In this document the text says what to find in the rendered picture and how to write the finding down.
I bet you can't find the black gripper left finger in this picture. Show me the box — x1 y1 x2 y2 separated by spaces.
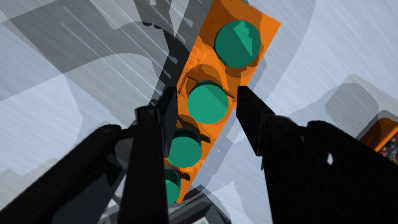
0 87 178 224

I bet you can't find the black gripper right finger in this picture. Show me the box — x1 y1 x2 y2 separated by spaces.
236 86 398 224

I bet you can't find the orange multimeter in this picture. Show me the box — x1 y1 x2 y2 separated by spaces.
359 118 398 164

